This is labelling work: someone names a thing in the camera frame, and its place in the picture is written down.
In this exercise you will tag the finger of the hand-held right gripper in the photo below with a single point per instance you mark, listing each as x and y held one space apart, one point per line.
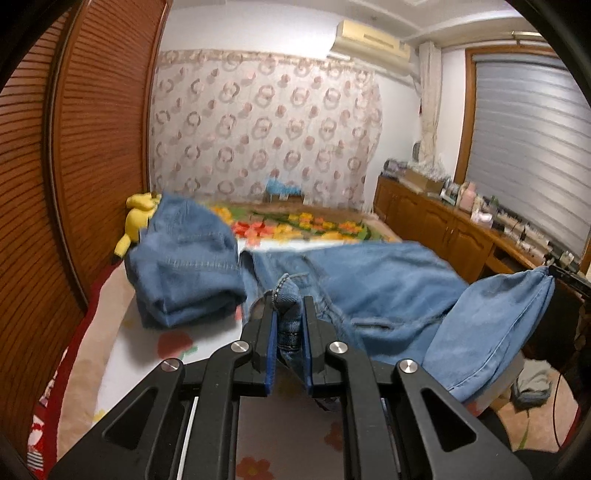
570 277

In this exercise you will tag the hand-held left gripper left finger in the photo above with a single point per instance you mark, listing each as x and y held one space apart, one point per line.
270 360

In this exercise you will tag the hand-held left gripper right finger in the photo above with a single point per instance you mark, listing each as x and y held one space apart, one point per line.
308 364

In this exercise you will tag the darker blue denim pants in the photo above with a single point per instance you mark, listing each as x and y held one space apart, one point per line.
184 277

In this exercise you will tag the clutter of small items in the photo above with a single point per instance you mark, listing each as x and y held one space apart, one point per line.
517 226

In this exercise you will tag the grey cloth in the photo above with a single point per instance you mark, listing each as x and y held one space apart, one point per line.
531 383

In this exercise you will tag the pink bottle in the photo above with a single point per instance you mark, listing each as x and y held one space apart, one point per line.
467 197

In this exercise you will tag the window with grey blind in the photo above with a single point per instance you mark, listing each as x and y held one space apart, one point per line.
531 152

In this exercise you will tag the white strawberry print blanket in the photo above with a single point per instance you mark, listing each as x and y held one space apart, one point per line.
138 369

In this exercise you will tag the green orange floral blanket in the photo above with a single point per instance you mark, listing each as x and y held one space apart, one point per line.
314 224

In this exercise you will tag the long wooden cabinet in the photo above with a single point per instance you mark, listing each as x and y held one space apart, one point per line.
429 226

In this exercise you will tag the small blue toy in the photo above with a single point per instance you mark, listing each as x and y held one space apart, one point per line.
281 189

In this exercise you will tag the cardboard box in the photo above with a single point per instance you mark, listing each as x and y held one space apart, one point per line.
422 181

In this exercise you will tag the yellow plush toy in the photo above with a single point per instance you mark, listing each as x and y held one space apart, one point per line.
136 217

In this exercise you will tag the cream tied curtain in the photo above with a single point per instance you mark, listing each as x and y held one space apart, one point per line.
429 115

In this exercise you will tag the circle patterned curtain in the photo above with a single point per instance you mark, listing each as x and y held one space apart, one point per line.
268 124

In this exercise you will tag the red patterned blanket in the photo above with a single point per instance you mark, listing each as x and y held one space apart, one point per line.
41 434

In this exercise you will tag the wooden headboard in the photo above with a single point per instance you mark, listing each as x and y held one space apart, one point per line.
83 161

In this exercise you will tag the cream wall air conditioner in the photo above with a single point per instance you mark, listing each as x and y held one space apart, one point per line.
369 44

